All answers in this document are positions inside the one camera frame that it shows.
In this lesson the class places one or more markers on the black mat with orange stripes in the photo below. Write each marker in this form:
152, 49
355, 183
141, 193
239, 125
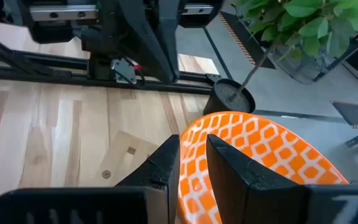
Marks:
247, 40

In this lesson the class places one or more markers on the black plant pot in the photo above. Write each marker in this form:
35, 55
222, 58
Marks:
225, 99

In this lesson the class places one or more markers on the small orange patterned bowl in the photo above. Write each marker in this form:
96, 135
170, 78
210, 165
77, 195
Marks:
259, 140

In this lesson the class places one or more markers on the grey metal mounting bracket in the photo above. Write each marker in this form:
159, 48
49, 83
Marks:
123, 70

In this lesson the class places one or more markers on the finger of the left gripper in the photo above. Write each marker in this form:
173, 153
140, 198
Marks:
148, 25
172, 18

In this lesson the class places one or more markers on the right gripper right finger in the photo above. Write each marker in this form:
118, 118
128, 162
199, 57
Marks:
275, 205

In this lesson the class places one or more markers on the black metal table frame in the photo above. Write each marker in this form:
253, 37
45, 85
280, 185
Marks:
42, 79

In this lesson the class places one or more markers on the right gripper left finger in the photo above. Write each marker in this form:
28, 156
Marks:
73, 207

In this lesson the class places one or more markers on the green leafy plant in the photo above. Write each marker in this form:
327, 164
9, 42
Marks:
306, 18

